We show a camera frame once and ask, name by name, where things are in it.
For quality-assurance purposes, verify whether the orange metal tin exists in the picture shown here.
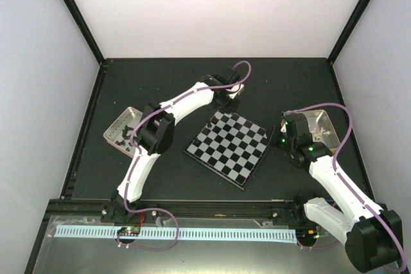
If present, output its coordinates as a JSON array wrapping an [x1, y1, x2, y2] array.
[[278, 109, 340, 162]]

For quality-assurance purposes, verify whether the black aluminium rail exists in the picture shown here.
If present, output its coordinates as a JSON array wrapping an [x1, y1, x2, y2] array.
[[46, 200, 297, 225]]

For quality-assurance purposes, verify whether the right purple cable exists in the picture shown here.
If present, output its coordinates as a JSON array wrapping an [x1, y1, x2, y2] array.
[[282, 103, 408, 271]]

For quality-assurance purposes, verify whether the light blue slotted cable duct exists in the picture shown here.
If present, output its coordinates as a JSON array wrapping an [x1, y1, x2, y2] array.
[[54, 225, 297, 244]]

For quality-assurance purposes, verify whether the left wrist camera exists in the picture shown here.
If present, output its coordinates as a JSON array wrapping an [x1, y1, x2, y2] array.
[[227, 83, 244, 99]]

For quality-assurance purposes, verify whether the black frame post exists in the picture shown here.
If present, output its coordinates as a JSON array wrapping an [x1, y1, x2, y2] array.
[[63, 0, 105, 64], [328, 0, 371, 65]]

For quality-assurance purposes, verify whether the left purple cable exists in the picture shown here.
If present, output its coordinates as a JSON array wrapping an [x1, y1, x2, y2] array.
[[115, 60, 252, 252]]

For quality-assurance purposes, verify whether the right black frame post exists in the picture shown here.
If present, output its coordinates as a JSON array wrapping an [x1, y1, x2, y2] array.
[[328, 0, 371, 65]]

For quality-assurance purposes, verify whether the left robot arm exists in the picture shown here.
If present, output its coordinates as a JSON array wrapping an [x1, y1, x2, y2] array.
[[112, 73, 244, 222]]

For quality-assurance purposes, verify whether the small circuit board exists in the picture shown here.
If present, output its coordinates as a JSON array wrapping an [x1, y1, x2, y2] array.
[[117, 227, 141, 237]]

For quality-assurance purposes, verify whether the left black frame post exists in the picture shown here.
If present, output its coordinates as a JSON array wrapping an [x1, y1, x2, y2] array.
[[63, 0, 105, 64]]

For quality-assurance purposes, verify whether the purple cable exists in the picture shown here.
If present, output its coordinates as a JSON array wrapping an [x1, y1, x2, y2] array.
[[115, 60, 252, 252], [282, 103, 408, 271]]

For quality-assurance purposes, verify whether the black and white chessboard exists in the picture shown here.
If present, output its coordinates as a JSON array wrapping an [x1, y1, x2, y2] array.
[[184, 110, 268, 190]]

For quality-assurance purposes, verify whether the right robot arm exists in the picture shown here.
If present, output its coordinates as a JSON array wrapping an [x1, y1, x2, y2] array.
[[271, 112, 407, 273]]

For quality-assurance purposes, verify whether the white chess pieces pile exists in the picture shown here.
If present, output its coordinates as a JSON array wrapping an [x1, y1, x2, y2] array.
[[309, 125, 333, 142]]

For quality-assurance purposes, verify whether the black chess pieces pile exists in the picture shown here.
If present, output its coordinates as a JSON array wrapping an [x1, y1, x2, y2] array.
[[114, 125, 133, 152]]

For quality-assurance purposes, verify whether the pink metal tin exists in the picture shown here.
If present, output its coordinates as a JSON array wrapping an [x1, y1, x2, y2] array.
[[103, 107, 143, 158]]

